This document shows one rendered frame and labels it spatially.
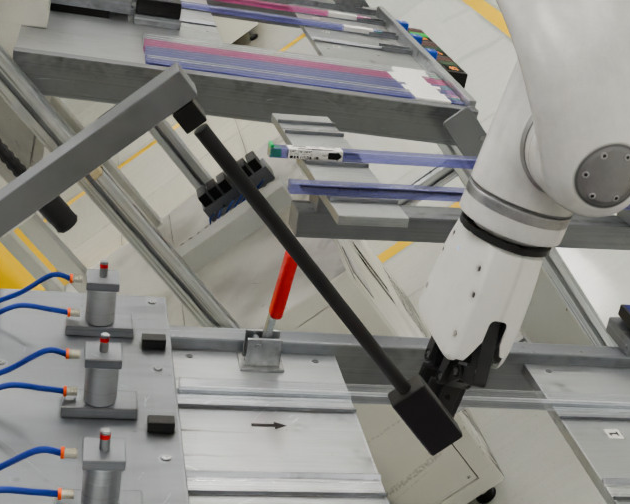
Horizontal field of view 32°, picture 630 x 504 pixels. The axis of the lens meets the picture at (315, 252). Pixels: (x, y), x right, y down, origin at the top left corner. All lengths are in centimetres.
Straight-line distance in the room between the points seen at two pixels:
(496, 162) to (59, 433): 37
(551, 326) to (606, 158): 61
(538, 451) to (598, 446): 130
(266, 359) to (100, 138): 45
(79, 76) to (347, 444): 93
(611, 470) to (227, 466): 31
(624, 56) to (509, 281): 20
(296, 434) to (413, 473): 122
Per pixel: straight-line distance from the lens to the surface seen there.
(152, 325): 87
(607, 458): 94
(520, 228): 84
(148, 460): 72
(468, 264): 86
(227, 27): 533
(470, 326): 85
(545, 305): 132
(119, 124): 52
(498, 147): 84
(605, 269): 255
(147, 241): 173
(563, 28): 74
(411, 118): 175
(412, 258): 299
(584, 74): 73
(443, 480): 211
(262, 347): 94
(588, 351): 107
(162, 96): 52
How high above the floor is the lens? 148
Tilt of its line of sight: 26 degrees down
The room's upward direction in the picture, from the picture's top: 38 degrees counter-clockwise
